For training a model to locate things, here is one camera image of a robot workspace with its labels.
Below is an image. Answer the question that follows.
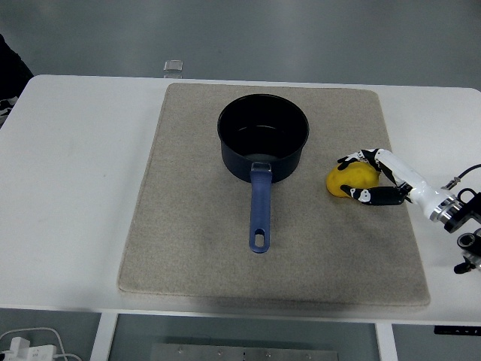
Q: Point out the white power strip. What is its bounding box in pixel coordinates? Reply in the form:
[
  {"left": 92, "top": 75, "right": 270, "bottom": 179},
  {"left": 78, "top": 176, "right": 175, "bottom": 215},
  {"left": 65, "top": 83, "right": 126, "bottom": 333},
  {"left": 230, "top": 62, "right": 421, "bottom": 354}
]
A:
[{"left": 0, "top": 336, "right": 57, "bottom": 361}]

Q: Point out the person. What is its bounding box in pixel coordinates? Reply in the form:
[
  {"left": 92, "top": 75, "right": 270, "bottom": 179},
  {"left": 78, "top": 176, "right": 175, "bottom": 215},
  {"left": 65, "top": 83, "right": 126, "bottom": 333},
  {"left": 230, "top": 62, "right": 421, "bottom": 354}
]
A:
[{"left": 0, "top": 33, "right": 35, "bottom": 129}]

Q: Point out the grey metal plate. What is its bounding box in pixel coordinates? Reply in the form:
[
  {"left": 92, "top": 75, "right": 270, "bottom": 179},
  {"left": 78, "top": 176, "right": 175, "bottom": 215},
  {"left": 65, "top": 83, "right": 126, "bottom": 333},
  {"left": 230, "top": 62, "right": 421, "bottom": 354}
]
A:
[{"left": 149, "top": 342, "right": 339, "bottom": 361}]

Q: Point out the black table control panel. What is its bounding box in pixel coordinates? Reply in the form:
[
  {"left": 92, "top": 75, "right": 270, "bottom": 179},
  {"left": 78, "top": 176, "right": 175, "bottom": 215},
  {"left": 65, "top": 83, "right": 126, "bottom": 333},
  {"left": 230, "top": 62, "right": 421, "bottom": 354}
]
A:
[{"left": 434, "top": 325, "right": 481, "bottom": 335}]

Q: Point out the blue pot with handle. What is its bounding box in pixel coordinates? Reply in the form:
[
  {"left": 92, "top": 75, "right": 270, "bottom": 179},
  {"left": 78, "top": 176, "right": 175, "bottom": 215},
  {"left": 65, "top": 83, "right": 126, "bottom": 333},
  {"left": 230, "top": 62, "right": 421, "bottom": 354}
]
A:
[{"left": 216, "top": 93, "right": 310, "bottom": 253}]

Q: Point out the yellow potato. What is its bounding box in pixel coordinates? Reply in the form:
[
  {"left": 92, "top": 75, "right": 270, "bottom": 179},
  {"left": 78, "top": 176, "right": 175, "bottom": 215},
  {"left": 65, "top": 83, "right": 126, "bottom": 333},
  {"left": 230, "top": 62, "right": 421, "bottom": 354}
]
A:
[{"left": 325, "top": 162, "right": 381, "bottom": 199}]

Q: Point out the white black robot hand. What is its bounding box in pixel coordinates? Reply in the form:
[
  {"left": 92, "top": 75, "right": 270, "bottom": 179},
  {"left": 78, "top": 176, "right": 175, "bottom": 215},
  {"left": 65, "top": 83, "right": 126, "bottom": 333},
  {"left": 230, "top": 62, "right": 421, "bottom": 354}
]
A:
[{"left": 337, "top": 147, "right": 447, "bottom": 220}]

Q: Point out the beige felt mat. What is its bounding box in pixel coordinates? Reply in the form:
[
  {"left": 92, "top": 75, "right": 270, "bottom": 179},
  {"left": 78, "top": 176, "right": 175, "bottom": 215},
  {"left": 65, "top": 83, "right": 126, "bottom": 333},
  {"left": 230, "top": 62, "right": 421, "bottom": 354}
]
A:
[{"left": 117, "top": 82, "right": 431, "bottom": 308}]

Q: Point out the small clear plastic box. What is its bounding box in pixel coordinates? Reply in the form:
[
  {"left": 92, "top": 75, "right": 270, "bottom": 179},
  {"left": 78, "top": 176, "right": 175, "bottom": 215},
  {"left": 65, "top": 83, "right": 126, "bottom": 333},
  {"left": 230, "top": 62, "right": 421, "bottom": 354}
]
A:
[{"left": 163, "top": 59, "right": 185, "bottom": 79}]

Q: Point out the white table leg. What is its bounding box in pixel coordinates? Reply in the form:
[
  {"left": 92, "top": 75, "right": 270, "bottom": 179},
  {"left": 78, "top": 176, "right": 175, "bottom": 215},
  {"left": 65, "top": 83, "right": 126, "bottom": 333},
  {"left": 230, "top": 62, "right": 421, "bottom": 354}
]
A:
[
  {"left": 89, "top": 311, "right": 119, "bottom": 361},
  {"left": 374, "top": 322, "right": 398, "bottom": 361}
]

